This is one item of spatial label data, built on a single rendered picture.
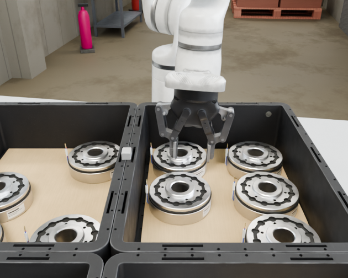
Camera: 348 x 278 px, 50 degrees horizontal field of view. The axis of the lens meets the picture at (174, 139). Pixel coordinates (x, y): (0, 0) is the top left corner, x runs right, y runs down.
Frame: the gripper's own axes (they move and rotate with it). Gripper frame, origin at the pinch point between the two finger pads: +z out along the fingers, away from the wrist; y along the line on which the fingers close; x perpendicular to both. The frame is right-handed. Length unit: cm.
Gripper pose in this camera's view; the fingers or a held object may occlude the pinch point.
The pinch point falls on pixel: (191, 151)
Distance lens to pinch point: 68.3
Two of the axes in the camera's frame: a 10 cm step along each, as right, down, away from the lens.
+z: -0.4, 8.9, 4.5
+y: -9.9, -0.9, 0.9
